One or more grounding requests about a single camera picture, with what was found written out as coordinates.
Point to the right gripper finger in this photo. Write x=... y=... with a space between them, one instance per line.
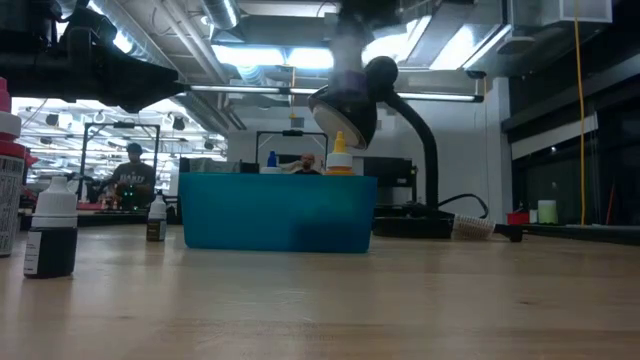
x=367 y=6

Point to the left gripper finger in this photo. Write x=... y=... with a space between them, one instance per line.
x=140 y=104
x=135 y=77

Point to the purple food coloring bottle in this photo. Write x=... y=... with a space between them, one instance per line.
x=356 y=82

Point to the small white-capped dropper bottle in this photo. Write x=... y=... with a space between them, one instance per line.
x=50 y=255
x=156 y=230

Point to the blue food coloring bottle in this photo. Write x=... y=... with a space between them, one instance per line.
x=271 y=160

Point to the pink food coloring bottle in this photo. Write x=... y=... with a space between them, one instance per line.
x=10 y=200

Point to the yellow food coloring bottle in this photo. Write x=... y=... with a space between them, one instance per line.
x=340 y=160

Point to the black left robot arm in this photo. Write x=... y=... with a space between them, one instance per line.
x=30 y=75

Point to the person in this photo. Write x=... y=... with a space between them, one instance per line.
x=132 y=175
x=307 y=164

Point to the long ceiling light bar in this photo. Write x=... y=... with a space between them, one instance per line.
x=240 y=89

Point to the black desk lamp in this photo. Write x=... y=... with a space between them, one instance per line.
x=350 y=115

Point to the teal plastic bin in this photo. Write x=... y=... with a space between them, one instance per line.
x=260 y=215

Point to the dark equipment cabinet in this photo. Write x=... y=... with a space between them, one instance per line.
x=392 y=180

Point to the red cup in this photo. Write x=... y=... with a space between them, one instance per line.
x=517 y=218

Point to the pale green cup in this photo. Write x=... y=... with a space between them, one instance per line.
x=547 y=212

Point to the red rod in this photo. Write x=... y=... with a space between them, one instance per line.
x=610 y=205

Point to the dark background side table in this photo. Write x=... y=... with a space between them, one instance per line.
x=600 y=234

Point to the black background rig frame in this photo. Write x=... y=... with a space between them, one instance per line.
x=122 y=125
x=292 y=133

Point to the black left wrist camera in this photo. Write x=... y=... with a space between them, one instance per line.
x=90 y=25

